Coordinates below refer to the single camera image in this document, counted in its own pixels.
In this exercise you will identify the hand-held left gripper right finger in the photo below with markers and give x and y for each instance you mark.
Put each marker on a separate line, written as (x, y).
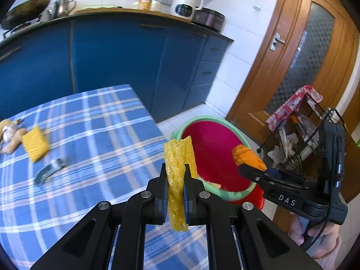
(186, 202)

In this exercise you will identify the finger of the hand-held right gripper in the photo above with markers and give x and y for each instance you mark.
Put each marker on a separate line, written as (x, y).
(254, 174)
(274, 173)

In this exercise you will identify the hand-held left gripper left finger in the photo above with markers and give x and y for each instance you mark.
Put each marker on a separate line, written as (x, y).
(162, 202)

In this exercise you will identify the orange twisted plastic wrapper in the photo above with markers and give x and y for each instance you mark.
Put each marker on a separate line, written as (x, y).
(247, 157)

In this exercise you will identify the red bin with green rim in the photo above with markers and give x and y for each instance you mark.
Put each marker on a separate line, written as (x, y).
(213, 152)

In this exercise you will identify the person's right hand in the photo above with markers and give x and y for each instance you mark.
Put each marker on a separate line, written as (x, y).
(326, 239)

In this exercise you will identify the red patterned cloth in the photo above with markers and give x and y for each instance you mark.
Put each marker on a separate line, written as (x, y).
(289, 104)

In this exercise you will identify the blue plaid tablecloth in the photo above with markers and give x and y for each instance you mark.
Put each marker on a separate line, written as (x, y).
(98, 135)

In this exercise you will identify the grey curved metal object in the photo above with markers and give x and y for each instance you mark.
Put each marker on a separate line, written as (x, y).
(47, 171)

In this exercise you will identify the wooden door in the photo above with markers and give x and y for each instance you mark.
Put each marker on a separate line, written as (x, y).
(295, 33)

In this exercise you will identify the blue kitchen cabinet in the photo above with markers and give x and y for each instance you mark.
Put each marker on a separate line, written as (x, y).
(118, 56)

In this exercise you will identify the ginger root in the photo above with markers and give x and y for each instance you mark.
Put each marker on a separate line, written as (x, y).
(12, 143)

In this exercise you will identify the dark rice cooker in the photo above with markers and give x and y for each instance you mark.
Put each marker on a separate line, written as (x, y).
(208, 19)

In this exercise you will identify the banana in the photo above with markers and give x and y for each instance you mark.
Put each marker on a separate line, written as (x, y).
(4, 123)

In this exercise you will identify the white electric kettle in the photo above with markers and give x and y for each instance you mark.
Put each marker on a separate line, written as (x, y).
(184, 2)

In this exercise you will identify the yellow tin can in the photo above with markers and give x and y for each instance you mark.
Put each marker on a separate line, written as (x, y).
(146, 2)

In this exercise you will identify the metal kettle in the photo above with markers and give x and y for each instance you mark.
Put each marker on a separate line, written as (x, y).
(63, 7)

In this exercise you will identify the gas stove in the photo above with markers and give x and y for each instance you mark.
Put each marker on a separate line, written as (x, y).
(17, 28)

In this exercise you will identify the black wok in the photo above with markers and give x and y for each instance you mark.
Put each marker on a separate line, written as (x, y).
(25, 9)

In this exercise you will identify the white wall socket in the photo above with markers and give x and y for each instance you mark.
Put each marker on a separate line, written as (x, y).
(257, 6)

